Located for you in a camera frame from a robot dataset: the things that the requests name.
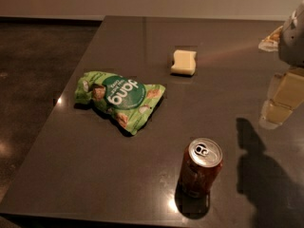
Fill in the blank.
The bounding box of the yellow sponge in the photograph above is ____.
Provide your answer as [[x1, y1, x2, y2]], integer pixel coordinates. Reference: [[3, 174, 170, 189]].
[[171, 49, 197, 76]]

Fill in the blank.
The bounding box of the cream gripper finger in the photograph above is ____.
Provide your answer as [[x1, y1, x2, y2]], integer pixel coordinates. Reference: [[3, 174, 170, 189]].
[[258, 26, 283, 52], [259, 67, 304, 129]]

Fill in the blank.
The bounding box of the green dang chips bag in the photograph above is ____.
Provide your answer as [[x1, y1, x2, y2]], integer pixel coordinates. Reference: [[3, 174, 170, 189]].
[[74, 71, 165, 135]]

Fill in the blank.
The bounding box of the red coke can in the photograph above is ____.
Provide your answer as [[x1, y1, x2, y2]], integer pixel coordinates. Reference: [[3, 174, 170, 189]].
[[178, 138, 223, 199]]

